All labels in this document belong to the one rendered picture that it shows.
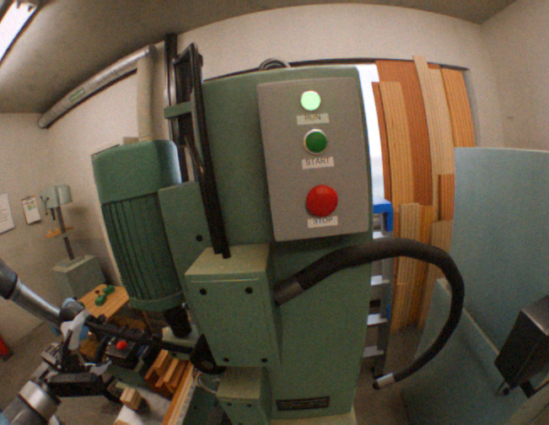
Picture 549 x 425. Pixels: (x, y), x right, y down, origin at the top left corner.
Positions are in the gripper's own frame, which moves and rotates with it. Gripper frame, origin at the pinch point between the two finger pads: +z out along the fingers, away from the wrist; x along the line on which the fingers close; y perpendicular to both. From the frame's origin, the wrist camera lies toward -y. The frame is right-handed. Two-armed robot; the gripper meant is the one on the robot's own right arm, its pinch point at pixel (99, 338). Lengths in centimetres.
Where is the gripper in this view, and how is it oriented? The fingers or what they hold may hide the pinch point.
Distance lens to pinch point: 61.0
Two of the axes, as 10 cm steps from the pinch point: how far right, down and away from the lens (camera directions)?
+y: -10.0, 0.6, 0.6
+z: 0.4, -2.5, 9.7
